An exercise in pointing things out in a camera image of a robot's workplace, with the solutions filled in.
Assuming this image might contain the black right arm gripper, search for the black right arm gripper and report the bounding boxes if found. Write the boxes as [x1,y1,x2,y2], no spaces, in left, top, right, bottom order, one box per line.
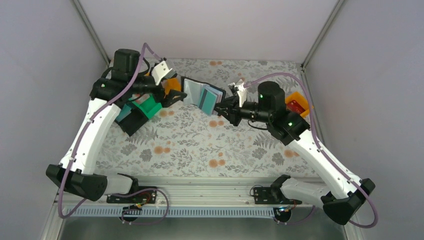
[212,94,272,126]

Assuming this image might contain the black leather card holder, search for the black leather card holder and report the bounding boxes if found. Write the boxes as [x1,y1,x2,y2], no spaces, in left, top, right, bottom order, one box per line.
[181,76,226,116]

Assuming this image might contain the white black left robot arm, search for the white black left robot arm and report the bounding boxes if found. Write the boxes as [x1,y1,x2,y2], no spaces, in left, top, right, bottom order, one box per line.
[45,48,186,203]

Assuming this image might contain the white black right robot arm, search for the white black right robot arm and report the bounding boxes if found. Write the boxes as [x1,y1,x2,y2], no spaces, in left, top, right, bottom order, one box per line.
[214,81,376,225]

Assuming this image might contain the red cards in bin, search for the red cards in bin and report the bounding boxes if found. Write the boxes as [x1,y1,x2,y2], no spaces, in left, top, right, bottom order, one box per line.
[286,100,306,115]

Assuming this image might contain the orange plastic bin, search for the orange plastic bin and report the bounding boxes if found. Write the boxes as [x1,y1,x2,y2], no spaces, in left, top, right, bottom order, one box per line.
[163,77,182,95]
[285,91,310,119]

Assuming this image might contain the green plastic bin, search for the green plastic bin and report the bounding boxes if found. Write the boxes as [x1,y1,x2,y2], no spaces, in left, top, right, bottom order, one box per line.
[115,94,162,122]

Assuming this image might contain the black plastic bin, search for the black plastic bin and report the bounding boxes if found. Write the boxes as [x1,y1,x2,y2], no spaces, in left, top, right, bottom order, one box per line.
[115,108,149,137]

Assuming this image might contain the floral patterned table mat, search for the floral patterned table mat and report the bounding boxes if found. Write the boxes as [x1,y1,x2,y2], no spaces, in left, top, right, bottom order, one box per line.
[95,59,319,178]

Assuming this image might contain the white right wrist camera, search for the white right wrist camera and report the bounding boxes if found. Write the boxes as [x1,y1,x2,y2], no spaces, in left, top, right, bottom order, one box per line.
[228,78,248,108]

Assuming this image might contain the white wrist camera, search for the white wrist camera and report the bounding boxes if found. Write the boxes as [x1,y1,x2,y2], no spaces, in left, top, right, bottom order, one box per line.
[228,78,248,108]
[150,58,176,86]

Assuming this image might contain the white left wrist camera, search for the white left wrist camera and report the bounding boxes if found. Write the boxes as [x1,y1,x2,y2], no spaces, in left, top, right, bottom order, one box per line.
[150,58,176,86]

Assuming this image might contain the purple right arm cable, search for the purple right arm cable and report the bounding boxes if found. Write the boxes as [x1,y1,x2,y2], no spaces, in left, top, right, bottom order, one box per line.
[243,72,380,229]

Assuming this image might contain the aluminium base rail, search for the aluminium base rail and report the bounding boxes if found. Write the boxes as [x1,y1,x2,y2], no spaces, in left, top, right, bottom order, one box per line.
[54,177,352,220]

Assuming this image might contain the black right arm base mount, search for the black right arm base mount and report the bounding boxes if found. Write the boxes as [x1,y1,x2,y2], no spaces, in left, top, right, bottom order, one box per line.
[249,184,302,205]

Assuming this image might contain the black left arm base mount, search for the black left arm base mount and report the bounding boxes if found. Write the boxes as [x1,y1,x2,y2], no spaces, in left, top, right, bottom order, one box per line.
[106,186,158,205]

